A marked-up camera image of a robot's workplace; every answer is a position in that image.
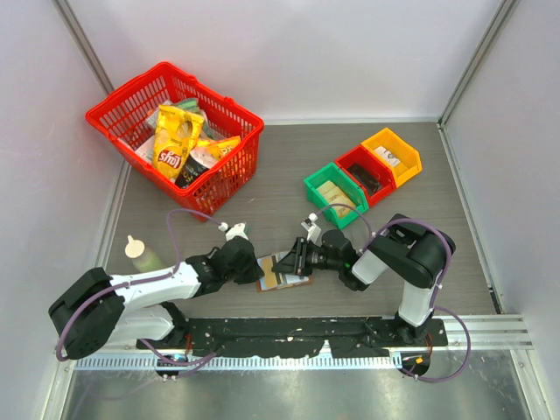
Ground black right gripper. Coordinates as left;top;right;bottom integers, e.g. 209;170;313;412
272;236;342;277

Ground brown leather card holder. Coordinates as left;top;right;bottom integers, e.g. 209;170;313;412
255;251;313;292

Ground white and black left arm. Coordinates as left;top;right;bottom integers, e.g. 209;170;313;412
48;236;264;361

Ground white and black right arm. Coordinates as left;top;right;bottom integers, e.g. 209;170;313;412
271;213;456;346

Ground gold credit card left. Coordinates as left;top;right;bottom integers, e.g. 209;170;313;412
260;271;284;291

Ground gold cards in green bin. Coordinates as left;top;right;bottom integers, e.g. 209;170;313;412
317;180;355;219

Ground green plastic bin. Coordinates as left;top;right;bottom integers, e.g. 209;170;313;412
304;163;369;228

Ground green squeeze bottle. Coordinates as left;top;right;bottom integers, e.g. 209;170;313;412
124;235;165;273

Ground black and white cup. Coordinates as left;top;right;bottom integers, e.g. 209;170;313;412
175;147;218;189

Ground dark item in red bin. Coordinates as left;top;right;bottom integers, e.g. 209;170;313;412
348;164;391;196

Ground yellow snack packet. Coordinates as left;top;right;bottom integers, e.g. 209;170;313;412
197;136;241;160

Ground red plastic bin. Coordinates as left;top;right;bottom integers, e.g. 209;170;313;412
334;144;396;207

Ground white label in yellow bin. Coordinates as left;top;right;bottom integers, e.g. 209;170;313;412
374;145;401;168

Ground yellow Lays chips bag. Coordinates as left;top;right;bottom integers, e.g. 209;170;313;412
152;105;205;182

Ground yellow plastic bin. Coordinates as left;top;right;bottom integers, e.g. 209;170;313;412
361;128;423;188

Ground green snack packet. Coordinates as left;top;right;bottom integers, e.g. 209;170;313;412
174;97;200;113

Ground red plastic shopping basket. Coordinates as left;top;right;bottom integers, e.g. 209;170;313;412
86;61;264;215

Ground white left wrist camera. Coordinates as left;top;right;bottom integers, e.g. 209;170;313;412
218;222;248;241

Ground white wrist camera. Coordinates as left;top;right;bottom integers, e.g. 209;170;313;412
301;213;322;245
218;222;248;241

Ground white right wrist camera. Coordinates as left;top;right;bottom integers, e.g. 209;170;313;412
301;213;322;245

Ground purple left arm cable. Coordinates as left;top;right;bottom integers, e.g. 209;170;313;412
56;207;222;377

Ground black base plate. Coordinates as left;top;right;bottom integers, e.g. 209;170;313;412
150;317;448;359

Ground white cable duct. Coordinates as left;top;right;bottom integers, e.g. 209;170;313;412
74;353;402;372

